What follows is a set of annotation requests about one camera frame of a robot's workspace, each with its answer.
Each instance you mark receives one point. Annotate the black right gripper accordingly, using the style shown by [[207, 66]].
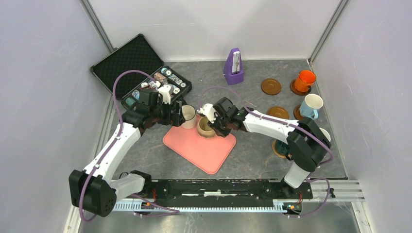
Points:
[[223, 133]]

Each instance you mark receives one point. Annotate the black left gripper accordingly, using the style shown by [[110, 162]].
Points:
[[178, 118]]

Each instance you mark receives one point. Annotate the white ribbed black-rimmed mug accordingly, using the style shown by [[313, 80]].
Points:
[[189, 114]]

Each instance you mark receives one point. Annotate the beige mug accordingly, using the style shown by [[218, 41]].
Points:
[[203, 129]]

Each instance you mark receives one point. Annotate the brown wooden coaster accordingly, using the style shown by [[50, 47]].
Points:
[[279, 112], [295, 91], [296, 113], [271, 86]]

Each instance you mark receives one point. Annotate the dark green mug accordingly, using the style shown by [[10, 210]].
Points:
[[289, 156]]

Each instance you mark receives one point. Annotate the white mug blue handle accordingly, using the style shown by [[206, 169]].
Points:
[[311, 106]]

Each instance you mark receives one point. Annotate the orange mug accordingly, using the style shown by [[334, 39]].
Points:
[[304, 79]]

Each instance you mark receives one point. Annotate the woven rattan coaster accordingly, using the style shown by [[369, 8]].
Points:
[[280, 148]]

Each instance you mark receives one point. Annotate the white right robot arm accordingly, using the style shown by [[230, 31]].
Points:
[[306, 142]]

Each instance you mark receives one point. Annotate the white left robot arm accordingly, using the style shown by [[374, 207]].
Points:
[[109, 154]]

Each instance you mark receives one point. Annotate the pink plastic tray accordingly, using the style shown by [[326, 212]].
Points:
[[208, 154]]

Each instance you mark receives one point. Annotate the purple metronome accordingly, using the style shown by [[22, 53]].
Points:
[[233, 68]]

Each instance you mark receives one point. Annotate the light blue poker chip stack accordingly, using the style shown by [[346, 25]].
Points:
[[136, 94]]

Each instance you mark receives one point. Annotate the green poker chip stack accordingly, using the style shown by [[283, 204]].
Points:
[[129, 102]]

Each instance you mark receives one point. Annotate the black poker chip case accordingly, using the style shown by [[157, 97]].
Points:
[[138, 54]]

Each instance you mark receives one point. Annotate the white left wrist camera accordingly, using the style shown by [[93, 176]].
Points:
[[165, 90]]

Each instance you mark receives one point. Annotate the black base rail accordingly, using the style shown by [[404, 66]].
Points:
[[223, 192]]

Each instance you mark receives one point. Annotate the aluminium frame rail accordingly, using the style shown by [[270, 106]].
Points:
[[333, 191]]

